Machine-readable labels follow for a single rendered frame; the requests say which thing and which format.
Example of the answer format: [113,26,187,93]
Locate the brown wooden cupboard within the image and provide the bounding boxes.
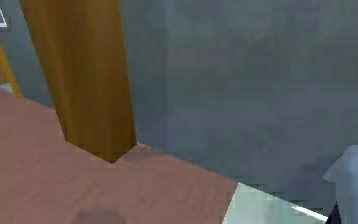
[18,0,137,164]

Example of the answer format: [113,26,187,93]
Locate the pale blue grey object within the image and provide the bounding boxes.
[322,144,358,224]

